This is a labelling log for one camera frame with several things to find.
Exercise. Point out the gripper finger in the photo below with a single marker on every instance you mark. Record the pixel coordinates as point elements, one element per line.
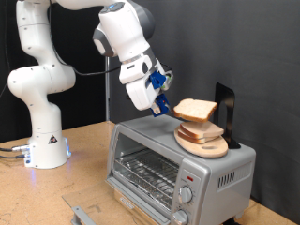
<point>155,110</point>

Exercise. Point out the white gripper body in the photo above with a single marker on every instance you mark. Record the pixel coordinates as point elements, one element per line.
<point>140,93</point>

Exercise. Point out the metal spatula with blue block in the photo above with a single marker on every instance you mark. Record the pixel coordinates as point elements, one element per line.
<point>162,104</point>

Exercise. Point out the white bread slice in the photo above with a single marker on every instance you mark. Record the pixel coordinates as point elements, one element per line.
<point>195,109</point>

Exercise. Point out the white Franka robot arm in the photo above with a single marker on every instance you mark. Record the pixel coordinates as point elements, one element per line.
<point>40,125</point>

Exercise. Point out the red oven indicator light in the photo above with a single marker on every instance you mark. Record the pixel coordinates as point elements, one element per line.
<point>190,178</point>

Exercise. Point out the silver toaster oven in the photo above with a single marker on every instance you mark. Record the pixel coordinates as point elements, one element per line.
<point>200,175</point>

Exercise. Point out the silver knob at oven bottom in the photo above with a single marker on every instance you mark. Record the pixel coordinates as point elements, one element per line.
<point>180,217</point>

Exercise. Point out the vertical metal pole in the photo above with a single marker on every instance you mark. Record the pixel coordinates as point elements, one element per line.
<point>108,93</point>

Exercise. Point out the black fabric backdrop curtain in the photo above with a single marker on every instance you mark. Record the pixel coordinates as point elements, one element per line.
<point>87,103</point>

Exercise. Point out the oval wooden cutting board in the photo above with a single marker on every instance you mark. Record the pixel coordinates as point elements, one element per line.
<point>203,150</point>

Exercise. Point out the black metal bookend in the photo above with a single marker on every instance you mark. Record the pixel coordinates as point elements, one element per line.
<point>230,103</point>

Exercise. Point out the silver knob below red light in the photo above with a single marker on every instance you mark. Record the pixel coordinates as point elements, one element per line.
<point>185,194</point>

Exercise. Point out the grey fabric backdrop curtain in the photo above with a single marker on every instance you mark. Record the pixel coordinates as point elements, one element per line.
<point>250,47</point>

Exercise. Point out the silver wrist camera blue mount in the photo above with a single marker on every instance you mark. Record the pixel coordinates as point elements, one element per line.
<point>157,79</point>

